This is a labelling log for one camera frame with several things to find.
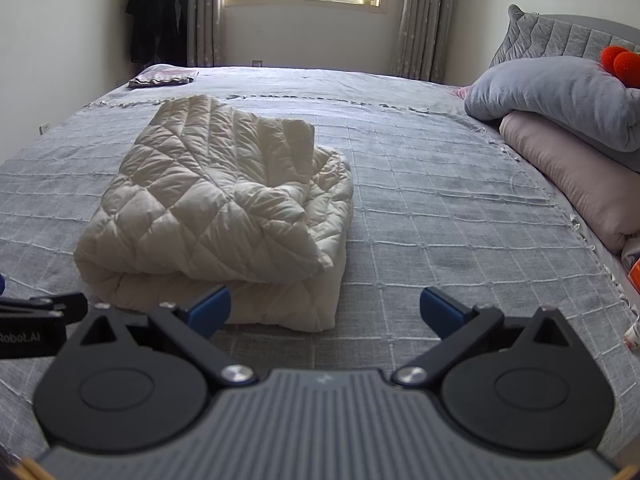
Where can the white tape roll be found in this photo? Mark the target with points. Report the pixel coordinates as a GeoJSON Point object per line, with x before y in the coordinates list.
{"type": "Point", "coordinates": [634, 342]}

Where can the red plush toy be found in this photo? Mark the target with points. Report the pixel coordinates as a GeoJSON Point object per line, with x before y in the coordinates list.
{"type": "Point", "coordinates": [625, 62]}

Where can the grey quilted cushion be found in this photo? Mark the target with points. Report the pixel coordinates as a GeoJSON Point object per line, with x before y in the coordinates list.
{"type": "Point", "coordinates": [540, 35]}

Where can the cream quilted blanket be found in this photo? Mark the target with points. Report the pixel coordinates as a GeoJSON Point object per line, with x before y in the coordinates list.
{"type": "Point", "coordinates": [215, 200]}

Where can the grey headboard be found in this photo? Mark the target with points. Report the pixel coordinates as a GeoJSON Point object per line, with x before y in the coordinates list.
{"type": "Point", "coordinates": [610, 30]}

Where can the pink pillow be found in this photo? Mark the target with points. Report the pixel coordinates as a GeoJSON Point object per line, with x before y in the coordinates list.
{"type": "Point", "coordinates": [575, 175]}

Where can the orange and white package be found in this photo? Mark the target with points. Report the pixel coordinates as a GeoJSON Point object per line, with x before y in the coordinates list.
{"type": "Point", "coordinates": [636, 275]}

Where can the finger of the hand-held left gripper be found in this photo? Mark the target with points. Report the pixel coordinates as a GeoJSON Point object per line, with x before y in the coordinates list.
{"type": "Point", "coordinates": [60, 306]}

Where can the grey patterned curtain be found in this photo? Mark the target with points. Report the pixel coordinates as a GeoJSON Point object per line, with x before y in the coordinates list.
{"type": "Point", "coordinates": [205, 10]}
{"type": "Point", "coordinates": [425, 15]}

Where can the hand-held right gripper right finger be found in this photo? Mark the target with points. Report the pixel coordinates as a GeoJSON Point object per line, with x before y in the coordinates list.
{"type": "Point", "coordinates": [440, 312]}

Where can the dark hanging clothes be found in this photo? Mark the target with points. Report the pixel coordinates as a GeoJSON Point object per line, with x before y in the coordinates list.
{"type": "Point", "coordinates": [157, 10]}

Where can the grey pillow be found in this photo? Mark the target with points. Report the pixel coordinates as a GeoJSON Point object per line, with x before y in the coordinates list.
{"type": "Point", "coordinates": [555, 95]}

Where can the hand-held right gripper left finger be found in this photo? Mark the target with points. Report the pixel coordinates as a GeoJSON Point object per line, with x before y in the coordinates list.
{"type": "Point", "coordinates": [210, 310]}

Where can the small folded patterned cloth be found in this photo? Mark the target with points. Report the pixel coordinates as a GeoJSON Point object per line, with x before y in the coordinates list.
{"type": "Point", "coordinates": [160, 79]}

